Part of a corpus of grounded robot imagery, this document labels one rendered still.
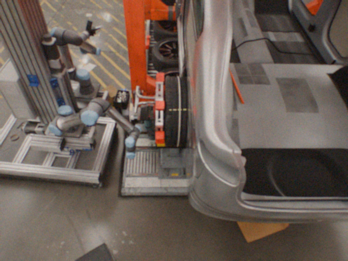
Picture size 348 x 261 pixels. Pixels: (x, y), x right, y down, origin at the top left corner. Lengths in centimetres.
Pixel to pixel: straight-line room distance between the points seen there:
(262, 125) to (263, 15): 238
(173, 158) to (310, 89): 153
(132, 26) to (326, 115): 188
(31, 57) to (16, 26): 24
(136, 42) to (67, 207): 181
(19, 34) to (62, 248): 190
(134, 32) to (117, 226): 186
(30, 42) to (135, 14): 84
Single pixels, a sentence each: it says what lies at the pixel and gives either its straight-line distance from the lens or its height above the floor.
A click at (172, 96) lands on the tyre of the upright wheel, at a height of 115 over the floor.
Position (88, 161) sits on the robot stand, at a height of 21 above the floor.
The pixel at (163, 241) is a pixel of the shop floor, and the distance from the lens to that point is 290.
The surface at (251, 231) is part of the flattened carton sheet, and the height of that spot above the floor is 1.
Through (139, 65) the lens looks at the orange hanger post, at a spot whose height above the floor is 109.
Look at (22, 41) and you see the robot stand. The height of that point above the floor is 158.
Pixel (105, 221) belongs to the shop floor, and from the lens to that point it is 302.
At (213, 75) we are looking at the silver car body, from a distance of 169.
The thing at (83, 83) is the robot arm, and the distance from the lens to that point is 286.
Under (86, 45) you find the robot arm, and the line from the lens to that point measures 278.
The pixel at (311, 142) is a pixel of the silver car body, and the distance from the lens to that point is 267.
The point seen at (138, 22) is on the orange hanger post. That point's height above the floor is 153.
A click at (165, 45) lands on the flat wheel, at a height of 48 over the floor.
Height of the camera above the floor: 275
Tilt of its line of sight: 50 degrees down
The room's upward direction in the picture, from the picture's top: 4 degrees clockwise
